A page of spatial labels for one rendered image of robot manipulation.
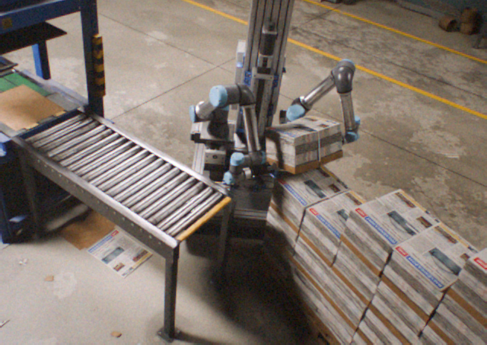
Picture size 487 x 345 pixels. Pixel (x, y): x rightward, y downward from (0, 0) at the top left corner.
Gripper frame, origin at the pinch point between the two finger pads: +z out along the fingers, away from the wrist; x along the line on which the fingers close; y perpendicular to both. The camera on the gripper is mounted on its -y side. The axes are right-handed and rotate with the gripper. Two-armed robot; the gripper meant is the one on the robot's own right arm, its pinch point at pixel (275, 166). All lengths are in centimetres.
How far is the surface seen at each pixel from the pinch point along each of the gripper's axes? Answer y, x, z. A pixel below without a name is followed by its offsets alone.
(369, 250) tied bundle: -22, -81, -5
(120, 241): -57, 85, -79
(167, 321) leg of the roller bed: -74, 2, -85
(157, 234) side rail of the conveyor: -9, -12, -87
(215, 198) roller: -5.8, -2.5, -45.3
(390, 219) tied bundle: -9, -83, 8
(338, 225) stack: -22, -52, 1
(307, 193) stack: -11.1, -25.1, 3.3
